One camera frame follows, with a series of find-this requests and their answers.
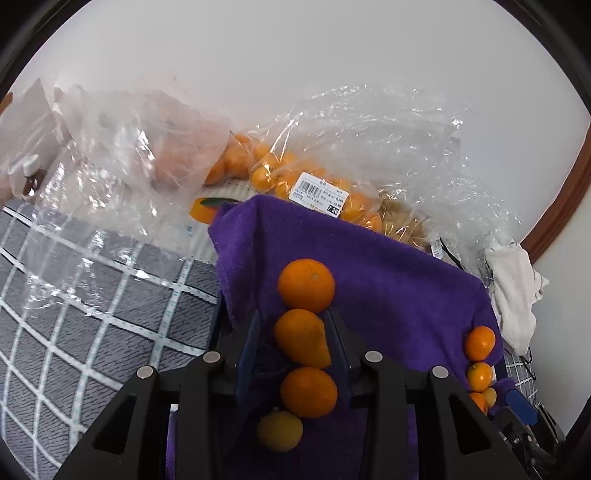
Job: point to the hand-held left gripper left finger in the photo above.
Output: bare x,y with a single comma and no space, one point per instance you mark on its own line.
247,355

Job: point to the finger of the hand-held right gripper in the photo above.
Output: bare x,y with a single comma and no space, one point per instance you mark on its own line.
521,405

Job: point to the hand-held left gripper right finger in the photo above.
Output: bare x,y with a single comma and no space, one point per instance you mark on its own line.
339,350

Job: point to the small yellow citrus fruit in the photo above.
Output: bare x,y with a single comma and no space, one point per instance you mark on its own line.
279,430
491,397

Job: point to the orange mandarin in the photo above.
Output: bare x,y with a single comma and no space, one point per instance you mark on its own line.
480,342
308,392
306,285
477,402
479,376
302,344

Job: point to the purple towel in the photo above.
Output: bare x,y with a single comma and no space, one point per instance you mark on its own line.
392,286

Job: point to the white cloth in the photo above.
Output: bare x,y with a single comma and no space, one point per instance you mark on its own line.
512,290

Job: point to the clear plastic bag of mandarins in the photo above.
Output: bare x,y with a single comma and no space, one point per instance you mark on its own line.
277,170

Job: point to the crumpled clear plastic bag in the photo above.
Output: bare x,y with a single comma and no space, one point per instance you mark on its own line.
415,152

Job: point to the brown bottle with white cap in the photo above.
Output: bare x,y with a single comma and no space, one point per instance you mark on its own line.
30,177

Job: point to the white plastic bag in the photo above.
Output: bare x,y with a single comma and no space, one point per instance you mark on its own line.
27,120

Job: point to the brown wooden door frame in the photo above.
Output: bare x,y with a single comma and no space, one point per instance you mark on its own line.
565,203

